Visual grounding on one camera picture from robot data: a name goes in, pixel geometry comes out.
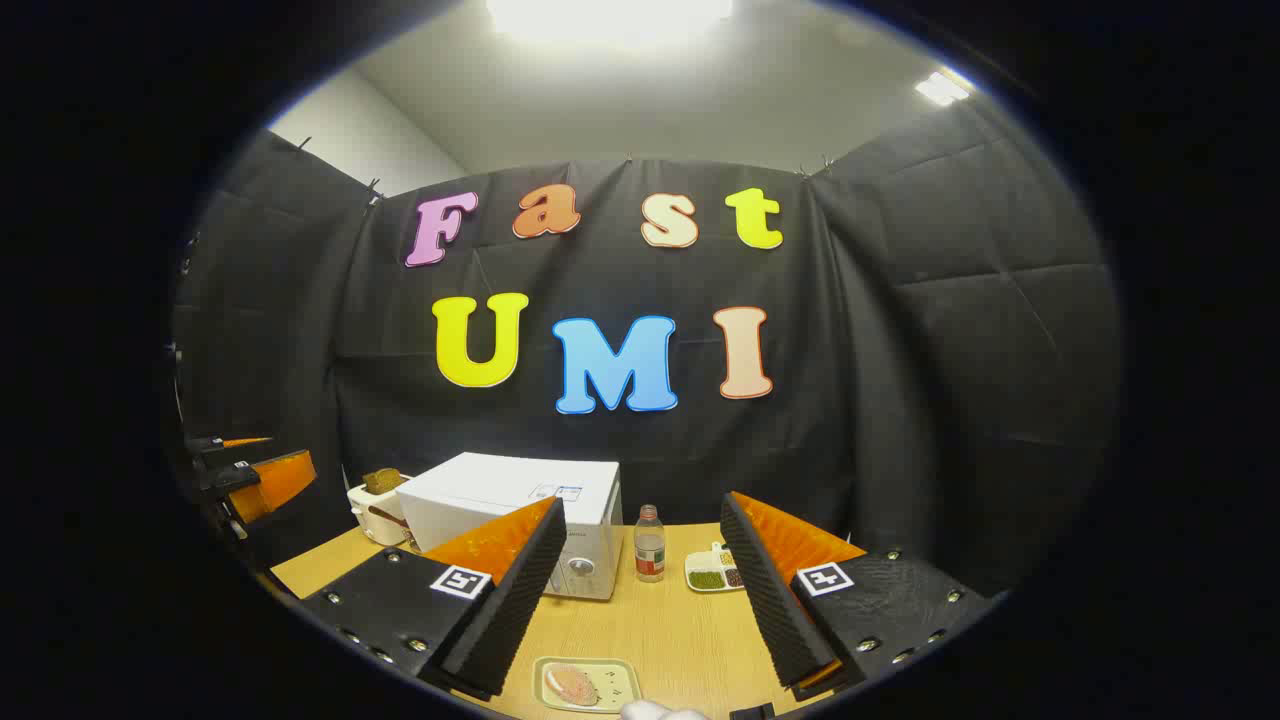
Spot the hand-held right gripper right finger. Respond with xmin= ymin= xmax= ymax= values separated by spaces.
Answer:
xmin=720 ymin=491 xmax=1001 ymax=701

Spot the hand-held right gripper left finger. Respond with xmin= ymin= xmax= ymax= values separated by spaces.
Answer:
xmin=300 ymin=497 xmax=567 ymax=701

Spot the pink food piece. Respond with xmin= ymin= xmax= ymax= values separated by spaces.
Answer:
xmin=545 ymin=665 xmax=601 ymax=708

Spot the white microwave oven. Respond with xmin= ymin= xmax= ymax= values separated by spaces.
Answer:
xmin=396 ymin=452 xmax=625 ymax=601

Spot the white divided plate with beans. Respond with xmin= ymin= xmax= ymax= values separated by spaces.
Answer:
xmin=685 ymin=542 xmax=746 ymax=593

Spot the white toaster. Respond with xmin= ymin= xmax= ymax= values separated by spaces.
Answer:
xmin=347 ymin=478 xmax=413 ymax=547

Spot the clear plastic bottle red label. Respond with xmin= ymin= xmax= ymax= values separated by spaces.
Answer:
xmin=634 ymin=504 xmax=667 ymax=583

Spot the black backdrop cloth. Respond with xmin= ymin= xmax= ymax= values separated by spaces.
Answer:
xmin=168 ymin=95 xmax=1126 ymax=601

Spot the small ceiling light panel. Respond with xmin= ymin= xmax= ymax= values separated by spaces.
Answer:
xmin=915 ymin=70 xmax=973 ymax=106

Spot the large ceiling light panel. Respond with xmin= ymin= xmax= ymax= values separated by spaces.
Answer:
xmin=485 ymin=0 xmax=736 ymax=46

